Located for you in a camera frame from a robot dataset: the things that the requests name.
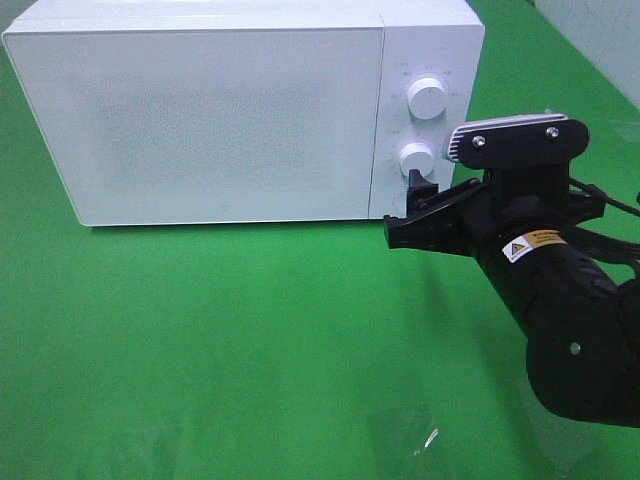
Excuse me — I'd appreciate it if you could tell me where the round door release button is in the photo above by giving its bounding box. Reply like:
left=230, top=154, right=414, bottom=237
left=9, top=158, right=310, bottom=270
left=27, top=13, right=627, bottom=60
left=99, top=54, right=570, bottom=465
left=392, top=190, right=407, bottom=217

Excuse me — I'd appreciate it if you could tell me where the white microwave door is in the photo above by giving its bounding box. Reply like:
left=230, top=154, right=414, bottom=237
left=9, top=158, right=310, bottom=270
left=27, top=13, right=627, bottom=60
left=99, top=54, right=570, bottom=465
left=5, top=29, right=383, bottom=226

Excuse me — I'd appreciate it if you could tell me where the small white knob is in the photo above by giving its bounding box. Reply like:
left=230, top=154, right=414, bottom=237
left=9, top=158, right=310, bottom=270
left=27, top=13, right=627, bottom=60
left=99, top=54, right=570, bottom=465
left=399, top=142, right=435, bottom=177

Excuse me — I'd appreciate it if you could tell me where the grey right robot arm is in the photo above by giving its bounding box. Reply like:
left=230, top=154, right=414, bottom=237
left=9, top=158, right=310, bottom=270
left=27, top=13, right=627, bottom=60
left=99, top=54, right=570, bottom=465
left=384, top=170, right=639, bottom=427

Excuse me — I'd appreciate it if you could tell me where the white microwave oven body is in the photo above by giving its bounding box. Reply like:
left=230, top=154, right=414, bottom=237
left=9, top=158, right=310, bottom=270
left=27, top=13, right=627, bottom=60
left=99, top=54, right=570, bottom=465
left=2, top=1, right=485, bottom=220

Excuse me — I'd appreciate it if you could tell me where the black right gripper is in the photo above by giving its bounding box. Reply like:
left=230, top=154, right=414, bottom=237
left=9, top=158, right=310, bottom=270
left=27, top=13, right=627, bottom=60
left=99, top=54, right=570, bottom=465
left=383, top=167, right=608, bottom=320

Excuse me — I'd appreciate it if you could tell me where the large white upper knob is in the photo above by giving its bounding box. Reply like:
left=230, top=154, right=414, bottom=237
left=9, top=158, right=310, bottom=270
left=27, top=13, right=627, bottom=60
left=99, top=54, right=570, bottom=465
left=406, top=76, right=449, bottom=120

